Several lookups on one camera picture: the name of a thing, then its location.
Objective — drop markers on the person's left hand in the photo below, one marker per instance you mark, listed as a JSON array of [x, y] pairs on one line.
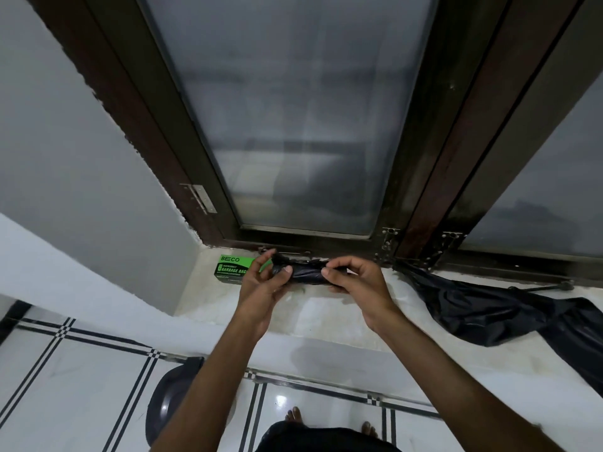
[[256, 296]]

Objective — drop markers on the person's right hand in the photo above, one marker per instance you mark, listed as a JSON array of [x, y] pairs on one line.
[[370, 291]]

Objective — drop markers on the person's left thumb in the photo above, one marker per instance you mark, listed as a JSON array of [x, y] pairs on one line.
[[282, 277]]

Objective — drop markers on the person's right thumb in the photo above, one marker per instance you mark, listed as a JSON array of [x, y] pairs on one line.
[[337, 276]]

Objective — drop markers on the black garbage bag roll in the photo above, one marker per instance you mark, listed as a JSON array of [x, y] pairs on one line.
[[306, 272]]

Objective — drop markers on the person's right forearm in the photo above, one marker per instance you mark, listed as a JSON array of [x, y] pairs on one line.
[[443, 390]]

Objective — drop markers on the person's left forearm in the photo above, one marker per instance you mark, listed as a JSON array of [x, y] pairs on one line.
[[212, 390]]

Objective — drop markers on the green garbage bag box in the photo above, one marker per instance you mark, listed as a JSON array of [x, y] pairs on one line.
[[231, 267]]

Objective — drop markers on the metal window latch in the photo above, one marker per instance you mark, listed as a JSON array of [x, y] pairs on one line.
[[445, 247], [388, 244]]

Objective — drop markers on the silver window hinge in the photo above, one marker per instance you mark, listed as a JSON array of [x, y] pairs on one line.
[[200, 198]]

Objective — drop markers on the person's left foot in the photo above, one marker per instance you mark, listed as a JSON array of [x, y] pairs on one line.
[[295, 415]]

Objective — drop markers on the person's foot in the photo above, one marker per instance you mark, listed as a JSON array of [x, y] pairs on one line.
[[369, 429], [295, 415]]

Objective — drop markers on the person's right foot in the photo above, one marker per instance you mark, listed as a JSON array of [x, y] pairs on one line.
[[369, 429]]

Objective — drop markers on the unfolded black garbage bag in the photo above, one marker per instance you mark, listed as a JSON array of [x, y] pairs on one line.
[[494, 315]]

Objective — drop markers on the person's black clothing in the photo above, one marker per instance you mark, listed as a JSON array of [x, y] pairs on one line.
[[325, 440]]

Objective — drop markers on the black dustbin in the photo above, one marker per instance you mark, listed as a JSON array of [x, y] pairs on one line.
[[172, 400]]

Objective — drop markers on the frosted glass window pane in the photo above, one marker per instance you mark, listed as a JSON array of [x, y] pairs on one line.
[[551, 202], [292, 108]]

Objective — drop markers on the metal window stay rod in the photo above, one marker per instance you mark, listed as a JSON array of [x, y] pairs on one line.
[[546, 288]]

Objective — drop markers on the dark brown wooden window frame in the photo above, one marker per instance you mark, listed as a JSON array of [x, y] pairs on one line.
[[424, 159]]

